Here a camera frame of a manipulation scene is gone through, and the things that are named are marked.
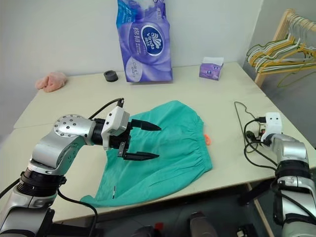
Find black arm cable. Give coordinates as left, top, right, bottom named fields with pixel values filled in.
left=0, top=98, right=125, bottom=237
left=243, top=117, right=279, bottom=171

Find yellow and green clothes hangers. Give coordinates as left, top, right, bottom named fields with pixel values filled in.
left=254, top=14, right=316, bottom=73

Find yellow wire hanger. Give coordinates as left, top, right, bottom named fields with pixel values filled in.
left=248, top=37, right=316, bottom=68

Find black table frame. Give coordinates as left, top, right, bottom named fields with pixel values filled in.
left=238, top=181, right=275, bottom=206

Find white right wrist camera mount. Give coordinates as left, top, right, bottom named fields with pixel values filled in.
left=261, top=112, right=283, bottom=141

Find wooden clothes rack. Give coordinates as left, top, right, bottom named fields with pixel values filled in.
left=254, top=8, right=316, bottom=87

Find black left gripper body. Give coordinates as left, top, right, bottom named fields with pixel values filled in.
left=108, top=120, right=133, bottom=153

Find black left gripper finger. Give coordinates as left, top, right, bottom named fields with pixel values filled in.
left=117, top=142, right=160, bottom=161
left=128, top=119, right=162, bottom=132

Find lime green wire hanger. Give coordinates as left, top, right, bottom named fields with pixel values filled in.
left=276, top=41, right=316, bottom=88

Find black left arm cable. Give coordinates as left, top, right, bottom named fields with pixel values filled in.
left=0, top=98, right=125, bottom=237

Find pink cloth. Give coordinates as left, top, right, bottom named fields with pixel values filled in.
left=35, top=71, right=67, bottom=93

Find dark green wire hanger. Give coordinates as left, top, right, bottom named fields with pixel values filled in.
left=246, top=34, right=304, bottom=65

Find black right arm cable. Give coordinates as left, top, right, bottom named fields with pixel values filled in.
left=243, top=117, right=279, bottom=171

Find green shorts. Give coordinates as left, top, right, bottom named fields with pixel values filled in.
left=80, top=100, right=213, bottom=207

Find small purple tissue box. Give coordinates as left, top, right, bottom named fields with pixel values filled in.
left=198, top=56, right=225, bottom=81

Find purple Vinda tissue pack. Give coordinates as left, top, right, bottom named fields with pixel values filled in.
left=115, top=0, right=173, bottom=84

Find black round cap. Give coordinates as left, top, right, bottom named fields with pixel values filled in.
left=103, top=70, right=119, bottom=82

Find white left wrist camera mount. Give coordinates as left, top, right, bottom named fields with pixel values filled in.
left=101, top=106, right=131, bottom=151

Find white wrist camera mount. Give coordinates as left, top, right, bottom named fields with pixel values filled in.
left=261, top=112, right=283, bottom=141
left=101, top=106, right=131, bottom=151

